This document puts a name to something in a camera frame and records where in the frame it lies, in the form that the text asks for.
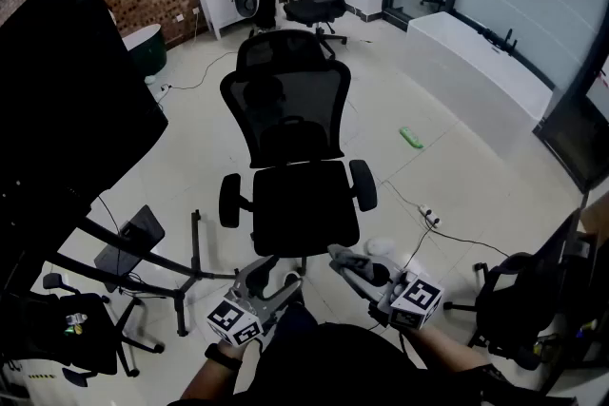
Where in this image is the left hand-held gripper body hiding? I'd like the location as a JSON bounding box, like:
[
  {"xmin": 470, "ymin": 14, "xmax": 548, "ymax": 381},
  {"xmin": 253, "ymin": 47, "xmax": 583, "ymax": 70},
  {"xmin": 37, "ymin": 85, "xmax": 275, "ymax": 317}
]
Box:
[{"xmin": 206, "ymin": 279, "xmax": 283, "ymax": 347}]

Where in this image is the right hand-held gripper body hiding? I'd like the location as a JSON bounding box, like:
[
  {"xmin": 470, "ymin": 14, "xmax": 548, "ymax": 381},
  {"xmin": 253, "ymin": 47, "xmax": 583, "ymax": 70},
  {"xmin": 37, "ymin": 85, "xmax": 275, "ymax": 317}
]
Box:
[{"xmin": 354, "ymin": 257, "xmax": 446, "ymax": 332}]

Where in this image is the black chair armrest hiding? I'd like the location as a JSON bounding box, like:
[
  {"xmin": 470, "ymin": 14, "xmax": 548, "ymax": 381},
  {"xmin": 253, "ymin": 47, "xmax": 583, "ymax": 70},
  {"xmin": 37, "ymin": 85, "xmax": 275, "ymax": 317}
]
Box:
[
  {"xmin": 348, "ymin": 159, "xmax": 379, "ymax": 213},
  {"xmin": 218, "ymin": 172, "xmax": 244, "ymax": 230}
]

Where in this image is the person's left forearm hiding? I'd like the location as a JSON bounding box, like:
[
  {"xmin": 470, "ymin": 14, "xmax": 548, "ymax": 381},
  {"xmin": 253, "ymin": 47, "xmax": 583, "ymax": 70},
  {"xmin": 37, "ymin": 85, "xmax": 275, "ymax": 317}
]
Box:
[{"xmin": 179, "ymin": 339, "xmax": 251, "ymax": 401}]

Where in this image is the person's right forearm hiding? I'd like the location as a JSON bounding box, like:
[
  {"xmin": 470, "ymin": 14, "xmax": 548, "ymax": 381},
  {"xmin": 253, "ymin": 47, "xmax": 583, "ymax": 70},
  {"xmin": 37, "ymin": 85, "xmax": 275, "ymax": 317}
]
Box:
[{"xmin": 402, "ymin": 322, "xmax": 494, "ymax": 379}]

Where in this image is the black wristband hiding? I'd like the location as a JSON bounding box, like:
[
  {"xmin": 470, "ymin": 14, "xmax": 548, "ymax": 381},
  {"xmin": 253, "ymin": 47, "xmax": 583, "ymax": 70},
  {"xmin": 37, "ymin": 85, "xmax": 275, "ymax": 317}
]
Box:
[{"xmin": 204, "ymin": 341, "xmax": 244, "ymax": 372}]

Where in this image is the black screen stand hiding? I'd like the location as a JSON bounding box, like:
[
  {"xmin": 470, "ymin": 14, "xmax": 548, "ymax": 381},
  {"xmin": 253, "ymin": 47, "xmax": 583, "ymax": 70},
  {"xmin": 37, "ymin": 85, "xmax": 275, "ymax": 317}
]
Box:
[{"xmin": 45, "ymin": 208, "xmax": 239, "ymax": 338}]

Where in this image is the person's black clothing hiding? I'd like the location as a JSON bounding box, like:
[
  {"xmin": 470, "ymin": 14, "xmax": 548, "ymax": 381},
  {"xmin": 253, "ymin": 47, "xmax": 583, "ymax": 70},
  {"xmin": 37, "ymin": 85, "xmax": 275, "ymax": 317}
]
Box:
[{"xmin": 166, "ymin": 299, "xmax": 580, "ymax": 406}]

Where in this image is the black chair with bag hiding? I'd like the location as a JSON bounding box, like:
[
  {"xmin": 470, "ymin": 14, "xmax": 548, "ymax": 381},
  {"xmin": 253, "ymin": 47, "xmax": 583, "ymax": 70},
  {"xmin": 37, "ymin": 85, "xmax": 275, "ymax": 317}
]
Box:
[{"xmin": 443, "ymin": 207, "xmax": 599, "ymax": 373}]

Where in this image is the dark grey stand shelf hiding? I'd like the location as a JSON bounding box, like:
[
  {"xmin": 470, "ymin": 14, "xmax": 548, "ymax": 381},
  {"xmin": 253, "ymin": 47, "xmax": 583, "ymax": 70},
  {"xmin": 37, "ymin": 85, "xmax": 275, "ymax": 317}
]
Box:
[{"xmin": 93, "ymin": 203, "xmax": 167, "ymax": 294}]

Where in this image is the green object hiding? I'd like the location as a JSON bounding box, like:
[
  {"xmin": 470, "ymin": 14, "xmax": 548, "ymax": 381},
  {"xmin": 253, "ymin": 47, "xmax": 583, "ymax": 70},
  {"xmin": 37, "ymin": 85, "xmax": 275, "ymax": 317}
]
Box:
[{"xmin": 399, "ymin": 126, "xmax": 425, "ymax": 150}]

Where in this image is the black mesh office chair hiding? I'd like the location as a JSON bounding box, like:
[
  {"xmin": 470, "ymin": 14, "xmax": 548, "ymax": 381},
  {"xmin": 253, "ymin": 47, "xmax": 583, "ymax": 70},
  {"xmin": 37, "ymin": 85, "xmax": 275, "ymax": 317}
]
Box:
[{"xmin": 218, "ymin": 29, "xmax": 379, "ymax": 276}]

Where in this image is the black chair with clutter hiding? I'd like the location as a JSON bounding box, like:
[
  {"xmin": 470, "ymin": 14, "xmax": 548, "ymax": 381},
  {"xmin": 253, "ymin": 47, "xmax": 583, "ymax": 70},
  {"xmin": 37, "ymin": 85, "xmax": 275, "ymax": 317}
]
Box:
[{"xmin": 0, "ymin": 272, "xmax": 167, "ymax": 390}]

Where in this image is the cardboard box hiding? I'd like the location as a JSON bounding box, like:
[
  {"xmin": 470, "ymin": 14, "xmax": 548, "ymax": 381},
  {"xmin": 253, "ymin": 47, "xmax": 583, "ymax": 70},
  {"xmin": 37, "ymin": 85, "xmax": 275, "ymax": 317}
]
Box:
[{"xmin": 579, "ymin": 190, "xmax": 609, "ymax": 249}]

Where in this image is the white long counter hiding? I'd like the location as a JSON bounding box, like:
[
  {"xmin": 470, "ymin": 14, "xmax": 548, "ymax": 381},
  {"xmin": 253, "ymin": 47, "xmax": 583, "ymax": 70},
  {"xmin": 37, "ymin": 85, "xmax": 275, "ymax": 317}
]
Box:
[{"xmin": 405, "ymin": 10, "xmax": 557, "ymax": 161}]

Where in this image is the dark cabinet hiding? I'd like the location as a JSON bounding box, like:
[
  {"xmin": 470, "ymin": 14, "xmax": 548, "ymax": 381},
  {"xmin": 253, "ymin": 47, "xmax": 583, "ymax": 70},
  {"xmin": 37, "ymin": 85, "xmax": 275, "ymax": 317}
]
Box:
[{"xmin": 532, "ymin": 70, "xmax": 609, "ymax": 195}]

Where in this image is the round dark green table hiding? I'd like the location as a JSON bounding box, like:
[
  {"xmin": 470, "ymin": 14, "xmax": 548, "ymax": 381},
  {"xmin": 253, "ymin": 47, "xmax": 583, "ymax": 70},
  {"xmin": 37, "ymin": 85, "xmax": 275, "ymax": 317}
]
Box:
[{"xmin": 121, "ymin": 23, "xmax": 169, "ymax": 78}]

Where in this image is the large black screen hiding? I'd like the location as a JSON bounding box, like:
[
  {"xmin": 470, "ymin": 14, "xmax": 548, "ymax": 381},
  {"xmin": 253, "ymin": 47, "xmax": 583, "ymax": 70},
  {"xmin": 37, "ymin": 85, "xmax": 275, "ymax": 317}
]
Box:
[{"xmin": 0, "ymin": 0, "xmax": 170, "ymax": 300}]

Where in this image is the white cabinet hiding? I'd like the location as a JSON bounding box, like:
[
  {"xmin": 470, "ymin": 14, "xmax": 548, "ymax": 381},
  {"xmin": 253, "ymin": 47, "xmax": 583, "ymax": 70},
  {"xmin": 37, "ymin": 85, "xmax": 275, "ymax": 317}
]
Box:
[{"xmin": 191, "ymin": 0, "xmax": 282, "ymax": 42}]

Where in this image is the black floor cable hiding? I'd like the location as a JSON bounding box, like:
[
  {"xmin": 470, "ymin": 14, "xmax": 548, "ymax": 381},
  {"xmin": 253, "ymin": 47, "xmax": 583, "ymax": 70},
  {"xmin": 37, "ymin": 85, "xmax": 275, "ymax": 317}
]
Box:
[{"xmin": 402, "ymin": 222, "xmax": 513, "ymax": 272}]

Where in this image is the thin floor cable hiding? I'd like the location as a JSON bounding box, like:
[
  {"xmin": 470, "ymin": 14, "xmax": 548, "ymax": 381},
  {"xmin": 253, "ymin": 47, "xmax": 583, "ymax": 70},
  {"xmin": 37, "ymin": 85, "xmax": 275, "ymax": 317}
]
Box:
[{"xmin": 166, "ymin": 50, "xmax": 239, "ymax": 91}]

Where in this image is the black bracket on bench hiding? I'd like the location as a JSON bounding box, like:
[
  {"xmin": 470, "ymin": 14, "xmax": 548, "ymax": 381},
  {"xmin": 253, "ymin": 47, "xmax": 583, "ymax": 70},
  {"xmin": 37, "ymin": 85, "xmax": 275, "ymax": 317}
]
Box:
[{"xmin": 477, "ymin": 27, "xmax": 520, "ymax": 57}]

